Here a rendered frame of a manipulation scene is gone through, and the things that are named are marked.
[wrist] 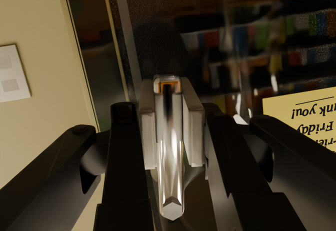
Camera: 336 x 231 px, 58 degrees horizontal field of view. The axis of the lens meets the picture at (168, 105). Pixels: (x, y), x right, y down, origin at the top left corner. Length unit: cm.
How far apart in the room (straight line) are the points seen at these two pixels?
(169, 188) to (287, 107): 11
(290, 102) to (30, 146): 63
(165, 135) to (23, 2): 56
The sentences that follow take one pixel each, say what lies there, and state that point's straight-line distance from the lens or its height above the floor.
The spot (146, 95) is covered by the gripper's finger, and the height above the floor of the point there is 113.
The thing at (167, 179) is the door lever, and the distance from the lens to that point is 18.
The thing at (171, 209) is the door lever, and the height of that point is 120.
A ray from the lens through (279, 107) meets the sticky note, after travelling 24.
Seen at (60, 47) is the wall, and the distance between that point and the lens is 68.
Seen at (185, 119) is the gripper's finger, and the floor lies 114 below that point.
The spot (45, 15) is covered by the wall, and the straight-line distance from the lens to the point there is 68.
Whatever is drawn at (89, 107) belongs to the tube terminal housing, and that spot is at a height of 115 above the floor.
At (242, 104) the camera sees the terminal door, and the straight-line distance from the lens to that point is 23.
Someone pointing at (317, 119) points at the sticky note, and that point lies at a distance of 25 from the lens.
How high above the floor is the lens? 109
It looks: 17 degrees up
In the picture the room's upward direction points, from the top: 171 degrees clockwise
